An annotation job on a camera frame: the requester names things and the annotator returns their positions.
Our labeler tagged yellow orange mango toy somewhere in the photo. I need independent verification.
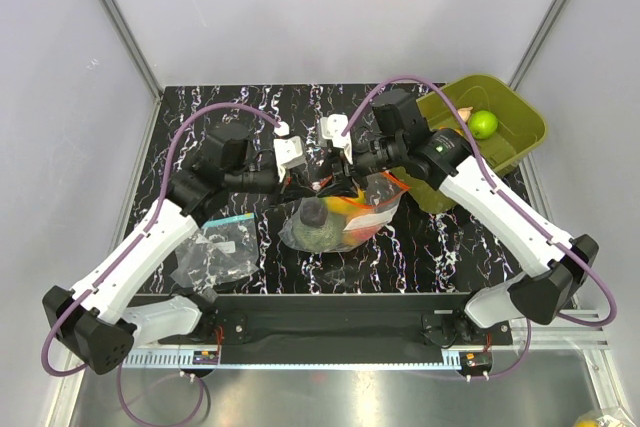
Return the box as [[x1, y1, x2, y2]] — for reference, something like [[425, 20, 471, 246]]
[[323, 196, 368, 217]]

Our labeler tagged red zip clear bag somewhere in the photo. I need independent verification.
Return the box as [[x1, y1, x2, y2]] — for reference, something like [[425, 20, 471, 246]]
[[279, 172, 409, 253]]

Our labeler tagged peach fruit toy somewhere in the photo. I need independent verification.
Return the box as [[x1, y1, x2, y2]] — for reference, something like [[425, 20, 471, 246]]
[[343, 225, 382, 246]]

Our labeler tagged green netted melon toy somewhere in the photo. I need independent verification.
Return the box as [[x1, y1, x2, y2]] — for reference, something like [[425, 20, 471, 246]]
[[288, 213, 346, 253]]

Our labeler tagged olive green plastic basket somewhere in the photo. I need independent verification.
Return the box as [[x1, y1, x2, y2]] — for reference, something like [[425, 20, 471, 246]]
[[391, 74, 547, 214]]

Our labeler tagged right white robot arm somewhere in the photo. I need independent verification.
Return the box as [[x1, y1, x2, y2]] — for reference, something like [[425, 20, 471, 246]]
[[319, 89, 599, 344]]

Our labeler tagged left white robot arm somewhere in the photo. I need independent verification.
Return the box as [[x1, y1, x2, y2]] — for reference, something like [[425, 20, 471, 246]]
[[43, 123, 312, 375]]

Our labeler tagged blue zip clear bag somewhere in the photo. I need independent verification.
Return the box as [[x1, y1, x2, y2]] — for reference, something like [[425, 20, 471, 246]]
[[171, 213, 259, 293]]

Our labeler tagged orange ginger root toy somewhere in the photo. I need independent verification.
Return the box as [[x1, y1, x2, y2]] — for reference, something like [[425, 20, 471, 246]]
[[440, 127, 464, 137]]

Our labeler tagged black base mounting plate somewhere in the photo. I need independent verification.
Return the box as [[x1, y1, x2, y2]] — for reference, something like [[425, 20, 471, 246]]
[[157, 291, 511, 366]]

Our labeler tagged pink garlic bulb toy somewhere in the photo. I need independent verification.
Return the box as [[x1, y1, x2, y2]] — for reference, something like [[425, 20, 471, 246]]
[[457, 107, 473, 123]]

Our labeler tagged bright green apple toy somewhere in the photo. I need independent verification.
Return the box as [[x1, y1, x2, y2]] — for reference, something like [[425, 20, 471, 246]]
[[467, 110, 499, 140]]

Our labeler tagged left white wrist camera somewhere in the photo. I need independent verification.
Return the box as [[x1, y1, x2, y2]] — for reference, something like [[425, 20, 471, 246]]
[[273, 121, 306, 183]]

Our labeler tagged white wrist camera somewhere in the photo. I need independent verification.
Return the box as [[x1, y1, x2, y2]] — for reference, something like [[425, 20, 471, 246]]
[[273, 121, 306, 183], [318, 114, 353, 164]]

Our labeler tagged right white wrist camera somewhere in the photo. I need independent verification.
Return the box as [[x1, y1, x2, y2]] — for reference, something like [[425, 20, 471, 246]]
[[318, 114, 353, 164]]

